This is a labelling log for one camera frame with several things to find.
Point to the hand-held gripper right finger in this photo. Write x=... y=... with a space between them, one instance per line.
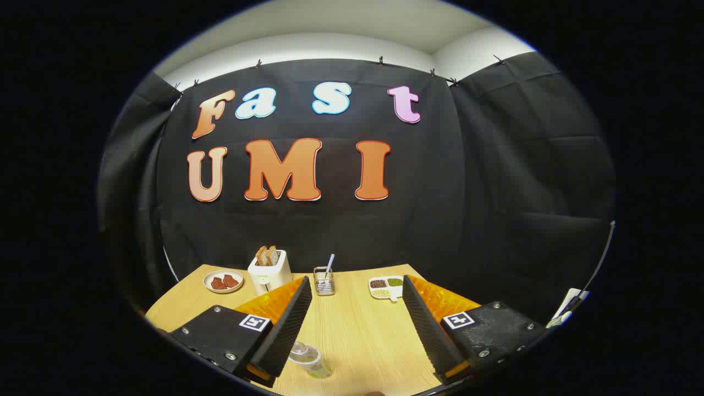
x=429 y=330

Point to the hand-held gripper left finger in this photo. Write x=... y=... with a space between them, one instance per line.
x=286 y=330

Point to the clear plastic juice bottle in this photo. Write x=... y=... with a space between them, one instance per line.
x=313 y=360

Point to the white toaster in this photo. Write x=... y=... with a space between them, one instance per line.
x=269 y=278

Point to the white divided dish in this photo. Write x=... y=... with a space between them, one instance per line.
x=385 y=289

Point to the wooden table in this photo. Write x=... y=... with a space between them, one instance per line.
x=357 y=330

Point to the red meat piece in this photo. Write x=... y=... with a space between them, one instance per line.
x=231 y=281
x=218 y=284

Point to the brown toast slice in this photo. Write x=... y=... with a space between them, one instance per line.
x=262 y=256
x=273 y=255

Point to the striped straw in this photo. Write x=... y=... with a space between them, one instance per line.
x=330 y=264

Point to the beige round plate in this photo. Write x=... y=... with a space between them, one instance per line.
x=220 y=273

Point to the white object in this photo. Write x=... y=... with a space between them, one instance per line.
x=569 y=305

